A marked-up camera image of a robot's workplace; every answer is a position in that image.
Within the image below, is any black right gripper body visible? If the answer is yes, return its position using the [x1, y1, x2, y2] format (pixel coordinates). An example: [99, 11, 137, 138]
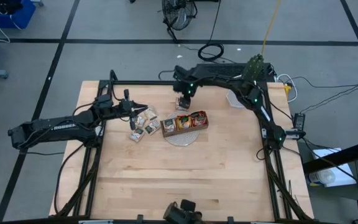
[173, 80, 199, 101]

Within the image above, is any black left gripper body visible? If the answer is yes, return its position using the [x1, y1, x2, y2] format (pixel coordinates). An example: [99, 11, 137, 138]
[118, 89, 137, 131]

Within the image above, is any red strawberry tea packet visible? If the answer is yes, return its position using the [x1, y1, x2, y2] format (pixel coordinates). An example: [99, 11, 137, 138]
[191, 111, 208, 127]

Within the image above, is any brown wooden tea box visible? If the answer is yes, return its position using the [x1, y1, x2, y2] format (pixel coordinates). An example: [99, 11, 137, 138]
[159, 110, 209, 138]

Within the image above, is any white woven round coaster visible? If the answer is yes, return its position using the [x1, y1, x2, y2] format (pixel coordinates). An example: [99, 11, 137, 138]
[163, 111, 201, 147]

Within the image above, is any green cactus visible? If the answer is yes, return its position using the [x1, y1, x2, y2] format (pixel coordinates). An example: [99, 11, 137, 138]
[242, 54, 265, 82]

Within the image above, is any black floor fan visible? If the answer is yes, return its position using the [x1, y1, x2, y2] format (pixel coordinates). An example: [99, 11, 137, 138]
[158, 0, 198, 44]

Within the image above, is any dark grey bulky object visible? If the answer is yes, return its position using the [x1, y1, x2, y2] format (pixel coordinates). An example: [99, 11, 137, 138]
[162, 198, 203, 224]

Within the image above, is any black power adapter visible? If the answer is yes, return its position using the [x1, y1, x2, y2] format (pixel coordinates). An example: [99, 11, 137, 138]
[293, 113, 306, 131]

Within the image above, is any blue plastic bin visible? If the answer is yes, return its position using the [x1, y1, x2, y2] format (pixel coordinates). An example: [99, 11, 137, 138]
[0, 0, 37, 29]

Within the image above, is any clear plastic cup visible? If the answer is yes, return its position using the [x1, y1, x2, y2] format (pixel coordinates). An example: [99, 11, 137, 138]
[305, 169, 336, 187]

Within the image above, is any white box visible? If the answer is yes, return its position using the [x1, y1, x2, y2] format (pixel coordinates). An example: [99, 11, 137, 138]
[311, 147, 357, 188]

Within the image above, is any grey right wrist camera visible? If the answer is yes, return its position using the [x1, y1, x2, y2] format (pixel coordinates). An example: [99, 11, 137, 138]
[172, 64, 188, 82]

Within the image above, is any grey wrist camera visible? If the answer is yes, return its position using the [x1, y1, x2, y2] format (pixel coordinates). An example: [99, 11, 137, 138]
[172, 64, 188, 82]
[94, 94, 114, 110]

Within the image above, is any black metal table frame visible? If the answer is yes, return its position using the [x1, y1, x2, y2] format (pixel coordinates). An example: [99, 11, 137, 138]
[54, 70, 315, 222]

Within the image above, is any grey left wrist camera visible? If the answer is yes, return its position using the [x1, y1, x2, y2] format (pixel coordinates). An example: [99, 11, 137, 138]
[94, 94, 114, 110]

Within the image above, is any black hanging cable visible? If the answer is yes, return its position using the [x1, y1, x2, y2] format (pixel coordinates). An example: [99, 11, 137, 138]
[196, 0, 226, 62]

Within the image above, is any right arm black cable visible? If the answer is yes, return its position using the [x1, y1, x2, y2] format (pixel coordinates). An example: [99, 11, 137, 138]
[158, 68, 291, 162]

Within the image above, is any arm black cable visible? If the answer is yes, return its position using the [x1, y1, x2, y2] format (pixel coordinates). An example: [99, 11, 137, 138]
[50, 70, 136, 215]
[158, 68, 291, 162]

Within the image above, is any yellow hanging cord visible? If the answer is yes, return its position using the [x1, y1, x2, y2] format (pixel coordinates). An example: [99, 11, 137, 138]
[260, 0, 282, 57]

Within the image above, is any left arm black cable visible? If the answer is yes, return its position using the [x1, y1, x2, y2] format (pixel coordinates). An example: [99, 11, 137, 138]
[50, 70, 136, 215]

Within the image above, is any thin black floor cable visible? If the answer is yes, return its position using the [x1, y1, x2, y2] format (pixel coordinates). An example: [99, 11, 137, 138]
[290, 76, 358, 108]

